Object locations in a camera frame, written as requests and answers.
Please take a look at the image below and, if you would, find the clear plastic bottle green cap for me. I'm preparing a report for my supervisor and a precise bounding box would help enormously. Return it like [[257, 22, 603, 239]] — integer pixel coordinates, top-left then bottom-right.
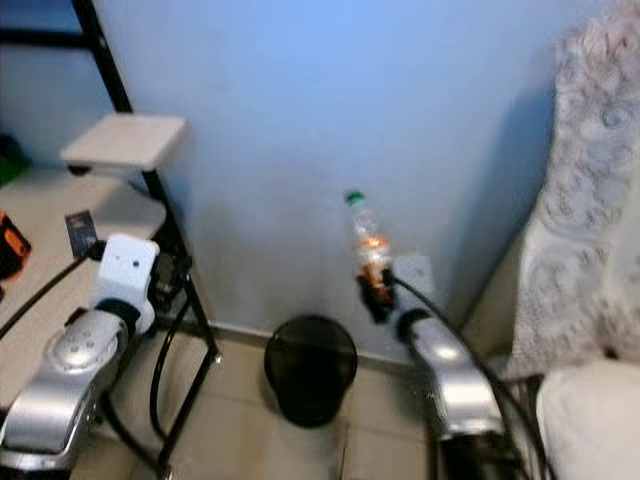
[[343, 189, 397, 296]]

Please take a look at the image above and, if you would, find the black mesh wastebasket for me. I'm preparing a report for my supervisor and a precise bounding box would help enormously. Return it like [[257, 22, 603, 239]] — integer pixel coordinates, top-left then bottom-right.
[[264, 314, 360, 430]]

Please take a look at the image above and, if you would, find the small dark card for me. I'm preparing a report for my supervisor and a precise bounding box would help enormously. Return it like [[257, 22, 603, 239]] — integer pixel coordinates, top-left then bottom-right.
[[64, 209, 100, 260]]

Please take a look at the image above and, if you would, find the small white shelf board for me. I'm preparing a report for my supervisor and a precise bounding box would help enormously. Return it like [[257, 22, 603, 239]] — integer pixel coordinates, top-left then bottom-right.
[[59, 112, 188, 173]]

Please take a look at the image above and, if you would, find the green item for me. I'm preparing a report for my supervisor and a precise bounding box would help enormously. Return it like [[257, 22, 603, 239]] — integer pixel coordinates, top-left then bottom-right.
[[0, 133, 33, 188]]

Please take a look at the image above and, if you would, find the white ornament print headboard cover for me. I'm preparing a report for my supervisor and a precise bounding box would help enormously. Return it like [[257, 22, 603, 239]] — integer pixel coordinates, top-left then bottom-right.
[[503, 3, 640, 386]]

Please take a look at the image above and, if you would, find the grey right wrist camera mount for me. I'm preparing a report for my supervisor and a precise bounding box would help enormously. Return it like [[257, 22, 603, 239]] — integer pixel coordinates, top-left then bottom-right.
[[392, 255, 437, 311]]

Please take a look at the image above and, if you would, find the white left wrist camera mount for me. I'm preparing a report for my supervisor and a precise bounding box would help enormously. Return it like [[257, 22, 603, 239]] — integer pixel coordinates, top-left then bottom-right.
[[93, 233, 160, 323]]

